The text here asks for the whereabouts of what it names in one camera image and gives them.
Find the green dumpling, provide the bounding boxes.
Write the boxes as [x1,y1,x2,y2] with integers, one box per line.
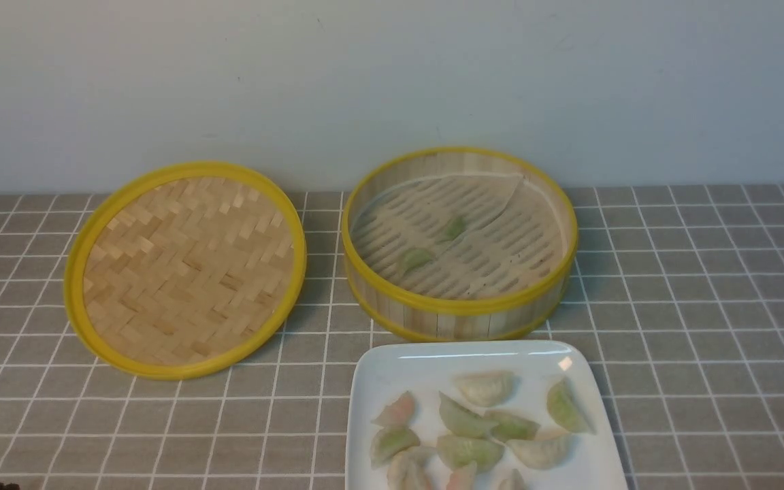
[483,410,541,444]
[438,391,499,438]
[370,425,421,468]
[546,378,592,434]
[436,434,505,474]
[397,248,436,275]
[438,215,467,243]

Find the white square plate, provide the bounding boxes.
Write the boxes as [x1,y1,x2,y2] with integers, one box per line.
[345,340,627,489]

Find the pink dumpling left of plate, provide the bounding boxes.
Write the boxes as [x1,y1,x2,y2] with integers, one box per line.
[372,391,417,427]

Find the white dumpling top of plate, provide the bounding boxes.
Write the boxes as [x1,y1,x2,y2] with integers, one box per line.
[453,370,517,408]

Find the yellow rimmed bamboo steamer basket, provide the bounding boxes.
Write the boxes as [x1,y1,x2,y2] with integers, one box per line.
[340,148,579,342]

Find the yellow rimmed bamboo steamer lid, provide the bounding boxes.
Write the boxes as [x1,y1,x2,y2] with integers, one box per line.
[63,161,308,380]

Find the white dumpling bottom left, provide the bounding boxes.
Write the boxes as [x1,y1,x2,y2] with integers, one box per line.
[387,446,436,489]

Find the pink dumpling bottom centre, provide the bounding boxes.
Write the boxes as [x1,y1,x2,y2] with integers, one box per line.
[445,460,478,490]

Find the white dumpling lower right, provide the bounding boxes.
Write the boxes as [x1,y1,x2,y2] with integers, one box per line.
[505,432,575,470]

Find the white dumpling bottom right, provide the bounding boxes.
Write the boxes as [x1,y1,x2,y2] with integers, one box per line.
[497,469,527,490]

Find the grey checked tablecloth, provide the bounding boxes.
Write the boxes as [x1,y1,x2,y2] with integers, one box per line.
[0,185,784,489]

